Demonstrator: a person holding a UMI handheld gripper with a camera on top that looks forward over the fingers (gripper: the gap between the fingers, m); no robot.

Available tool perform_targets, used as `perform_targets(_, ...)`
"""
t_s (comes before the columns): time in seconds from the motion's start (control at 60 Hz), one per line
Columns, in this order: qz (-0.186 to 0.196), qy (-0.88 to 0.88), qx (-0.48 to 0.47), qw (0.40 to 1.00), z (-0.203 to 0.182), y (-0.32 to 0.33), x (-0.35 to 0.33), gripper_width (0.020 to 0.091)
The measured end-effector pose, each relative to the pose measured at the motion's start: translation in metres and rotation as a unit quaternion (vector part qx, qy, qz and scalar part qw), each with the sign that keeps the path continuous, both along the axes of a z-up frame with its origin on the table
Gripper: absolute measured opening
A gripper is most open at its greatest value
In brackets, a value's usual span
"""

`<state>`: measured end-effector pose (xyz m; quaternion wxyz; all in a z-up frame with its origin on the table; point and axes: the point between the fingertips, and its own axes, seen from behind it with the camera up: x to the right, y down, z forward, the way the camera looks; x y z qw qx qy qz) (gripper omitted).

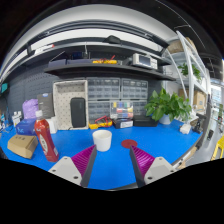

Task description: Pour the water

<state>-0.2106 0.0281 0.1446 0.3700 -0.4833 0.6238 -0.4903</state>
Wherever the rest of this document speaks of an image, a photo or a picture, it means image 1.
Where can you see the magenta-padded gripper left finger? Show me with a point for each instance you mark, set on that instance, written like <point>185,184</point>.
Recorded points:
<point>68,168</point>

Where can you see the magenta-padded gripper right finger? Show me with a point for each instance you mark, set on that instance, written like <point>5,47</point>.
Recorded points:
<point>156,168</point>

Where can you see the red drink bottle white cap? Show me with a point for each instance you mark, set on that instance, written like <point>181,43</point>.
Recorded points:
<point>46,140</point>

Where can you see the flat round red coaster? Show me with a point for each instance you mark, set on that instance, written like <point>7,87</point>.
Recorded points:
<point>129,143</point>

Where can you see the white paper cup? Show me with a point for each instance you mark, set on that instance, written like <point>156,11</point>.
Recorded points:
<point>102,140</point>

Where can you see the white small box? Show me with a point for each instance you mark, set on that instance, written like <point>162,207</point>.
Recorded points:
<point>52,126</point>

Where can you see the black flat case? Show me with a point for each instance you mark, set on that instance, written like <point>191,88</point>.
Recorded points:
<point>145,121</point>

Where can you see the white power adapter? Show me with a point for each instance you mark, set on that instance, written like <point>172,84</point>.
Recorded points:
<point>185,128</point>

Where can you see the brown cardboard box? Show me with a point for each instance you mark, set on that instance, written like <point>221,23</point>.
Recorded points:
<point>21,146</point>

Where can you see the yellow multimeter with red leads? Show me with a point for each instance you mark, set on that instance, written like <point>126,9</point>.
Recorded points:
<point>100,124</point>

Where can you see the black box with white label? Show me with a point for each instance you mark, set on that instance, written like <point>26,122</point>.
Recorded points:
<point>122,123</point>

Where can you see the blue carton box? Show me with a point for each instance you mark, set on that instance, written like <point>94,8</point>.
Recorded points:
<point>26,127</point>

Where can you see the grey small parts drawer cabinet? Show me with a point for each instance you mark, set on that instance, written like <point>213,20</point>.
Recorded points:
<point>134,88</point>
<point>103,88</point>
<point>98,110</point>
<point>139,107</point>

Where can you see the green potted plant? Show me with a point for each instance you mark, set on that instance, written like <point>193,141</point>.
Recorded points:
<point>166,105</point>

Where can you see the yellow stool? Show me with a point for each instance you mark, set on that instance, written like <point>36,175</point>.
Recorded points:
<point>218,145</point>

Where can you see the dark grey upright box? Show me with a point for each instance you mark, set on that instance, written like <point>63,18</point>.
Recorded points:
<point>45,105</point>

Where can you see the beige perforated bin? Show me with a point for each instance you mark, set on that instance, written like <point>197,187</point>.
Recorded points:
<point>62,100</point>

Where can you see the clear box of coloured parts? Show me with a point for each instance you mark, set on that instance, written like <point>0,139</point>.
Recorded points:
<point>121,109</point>

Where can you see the purple plastic bag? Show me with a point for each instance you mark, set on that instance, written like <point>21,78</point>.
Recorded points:
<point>30,108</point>

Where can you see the white small carton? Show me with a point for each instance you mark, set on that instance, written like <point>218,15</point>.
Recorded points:
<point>16,119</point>

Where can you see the white shelf unit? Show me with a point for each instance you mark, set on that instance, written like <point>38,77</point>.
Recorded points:
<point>190,76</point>

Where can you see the teal box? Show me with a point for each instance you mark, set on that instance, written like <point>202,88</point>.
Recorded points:
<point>4,88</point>

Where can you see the grey oscilloscope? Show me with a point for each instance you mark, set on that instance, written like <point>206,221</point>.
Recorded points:
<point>144,61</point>

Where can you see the black rounded device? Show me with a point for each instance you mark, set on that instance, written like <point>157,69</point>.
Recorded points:
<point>112,40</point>

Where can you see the black wall shelf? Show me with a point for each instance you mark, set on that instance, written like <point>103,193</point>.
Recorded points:
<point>83,46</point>
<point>106,70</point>

